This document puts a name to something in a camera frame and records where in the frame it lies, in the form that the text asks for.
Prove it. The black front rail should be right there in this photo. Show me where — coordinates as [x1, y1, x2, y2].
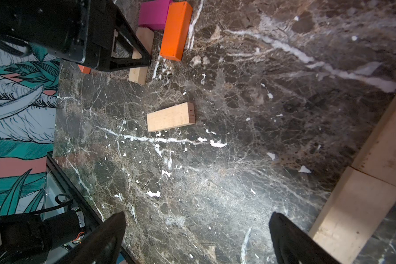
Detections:
[47, 152, 135, 264]

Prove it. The orange block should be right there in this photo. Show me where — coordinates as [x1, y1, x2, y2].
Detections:
[159, 1, 193, 61]
[78, 65, 91, 75]

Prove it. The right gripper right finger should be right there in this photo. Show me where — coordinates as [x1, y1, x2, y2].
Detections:
[269, 212, 339, 264]

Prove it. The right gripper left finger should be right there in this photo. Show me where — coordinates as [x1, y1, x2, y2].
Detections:
[56, 212, 126, 264]

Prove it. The natural wood block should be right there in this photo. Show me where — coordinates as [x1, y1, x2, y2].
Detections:
[309, 167, 396, 264]
[128, 26, 155, 86]
[147, 102, 196, 132]
[352, 95, 396, 186]

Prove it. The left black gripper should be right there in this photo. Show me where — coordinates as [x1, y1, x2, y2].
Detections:
[0, 1, 151, 72]

